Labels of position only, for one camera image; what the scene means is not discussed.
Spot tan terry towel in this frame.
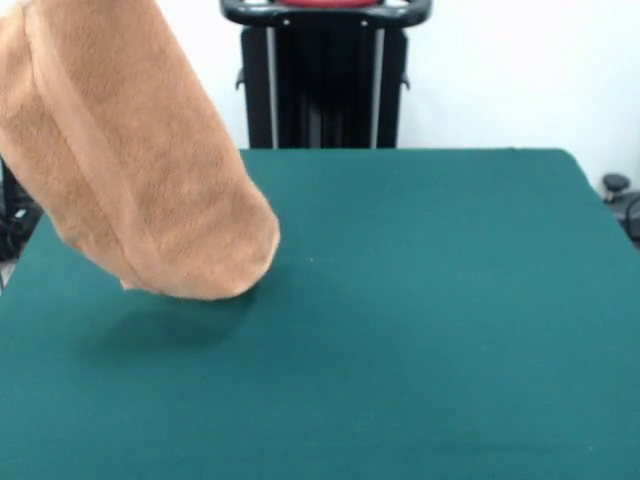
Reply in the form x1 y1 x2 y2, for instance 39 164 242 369
0 0 282 302

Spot dark green table cloth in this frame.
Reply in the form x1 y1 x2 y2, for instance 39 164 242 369
0 147 640 480

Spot black equipment heap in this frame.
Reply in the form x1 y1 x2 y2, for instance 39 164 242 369
0 172 45 262

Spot black box device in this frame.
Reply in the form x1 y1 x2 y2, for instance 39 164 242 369
0 157 17 221

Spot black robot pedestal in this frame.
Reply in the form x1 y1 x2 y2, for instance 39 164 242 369
219 0 434 150

